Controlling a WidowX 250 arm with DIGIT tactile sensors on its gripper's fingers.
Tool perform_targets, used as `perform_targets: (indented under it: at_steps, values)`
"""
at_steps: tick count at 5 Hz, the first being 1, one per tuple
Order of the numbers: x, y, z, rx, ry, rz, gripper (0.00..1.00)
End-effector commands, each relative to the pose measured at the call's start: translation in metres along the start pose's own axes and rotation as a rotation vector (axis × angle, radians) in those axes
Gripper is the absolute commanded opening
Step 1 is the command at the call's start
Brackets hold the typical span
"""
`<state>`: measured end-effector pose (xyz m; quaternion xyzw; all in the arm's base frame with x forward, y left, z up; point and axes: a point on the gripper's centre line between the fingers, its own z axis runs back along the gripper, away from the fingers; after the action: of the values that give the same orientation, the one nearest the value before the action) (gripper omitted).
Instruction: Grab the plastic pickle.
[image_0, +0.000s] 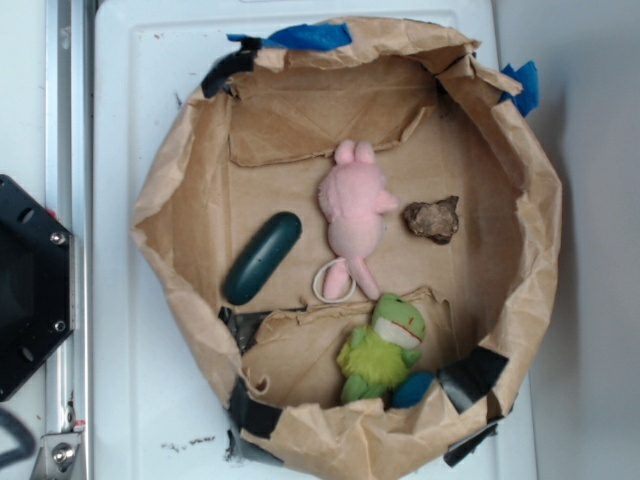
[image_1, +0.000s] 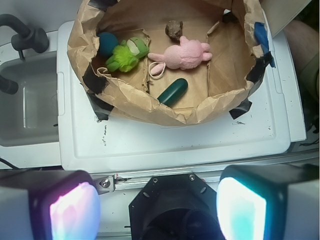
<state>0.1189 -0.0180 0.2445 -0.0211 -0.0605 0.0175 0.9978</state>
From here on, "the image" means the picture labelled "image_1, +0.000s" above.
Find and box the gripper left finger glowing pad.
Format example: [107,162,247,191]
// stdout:
[0,170,101,240]

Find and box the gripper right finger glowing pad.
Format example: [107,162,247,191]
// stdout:
[216,163,320,240]

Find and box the dark green plastic pickle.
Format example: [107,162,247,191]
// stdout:
[157,78,189,107]

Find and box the person's forearm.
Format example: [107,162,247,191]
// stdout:
[283,20,320,102]

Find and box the white plastic lid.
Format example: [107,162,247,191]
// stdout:
[57,21,306,173]

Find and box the grey sink basin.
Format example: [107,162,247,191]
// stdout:
[0,51,59,147]

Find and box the black faucet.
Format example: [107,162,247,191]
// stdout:
[0,13,50,95]

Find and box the pink plush bunny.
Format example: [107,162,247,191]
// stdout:
[147,35,213,79]

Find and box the green plush frog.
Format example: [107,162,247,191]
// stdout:
[105,37,150,73]

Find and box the brown paper bag bin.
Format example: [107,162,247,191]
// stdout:
[67,0,273,127]

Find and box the dark teal ball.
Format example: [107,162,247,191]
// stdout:
[97,32,119,58]

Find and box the brown rock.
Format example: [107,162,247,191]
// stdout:
[165,20,183,41]

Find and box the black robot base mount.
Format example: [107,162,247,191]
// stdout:
[128,173,225,240]

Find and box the aluminium rail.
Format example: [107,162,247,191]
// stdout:
[91,149,320,192]

